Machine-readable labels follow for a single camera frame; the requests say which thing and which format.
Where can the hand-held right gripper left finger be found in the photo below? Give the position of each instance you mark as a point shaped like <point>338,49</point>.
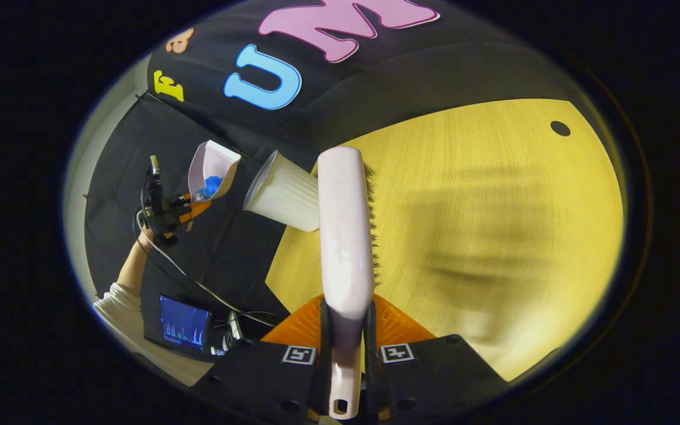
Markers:
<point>257,378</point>

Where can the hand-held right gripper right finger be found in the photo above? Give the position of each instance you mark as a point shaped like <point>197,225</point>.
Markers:
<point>434,378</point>

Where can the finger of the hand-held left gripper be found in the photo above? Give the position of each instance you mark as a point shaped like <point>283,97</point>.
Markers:
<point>182,199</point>
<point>197,211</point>

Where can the dark blue paper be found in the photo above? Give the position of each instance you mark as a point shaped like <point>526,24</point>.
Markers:
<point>211,186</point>

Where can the lilac plastic dustpan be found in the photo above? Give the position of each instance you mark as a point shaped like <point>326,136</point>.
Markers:
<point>213,162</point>

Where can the white ribbed garbage bin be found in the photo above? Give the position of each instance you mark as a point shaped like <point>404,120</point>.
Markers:
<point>287,198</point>

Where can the small lilac broom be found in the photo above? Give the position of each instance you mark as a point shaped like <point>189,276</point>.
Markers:
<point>346,236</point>

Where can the black tablet screen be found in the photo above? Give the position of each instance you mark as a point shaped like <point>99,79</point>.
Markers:
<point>183,324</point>

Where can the person's white shirt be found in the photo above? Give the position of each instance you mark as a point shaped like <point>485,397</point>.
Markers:
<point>121,313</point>

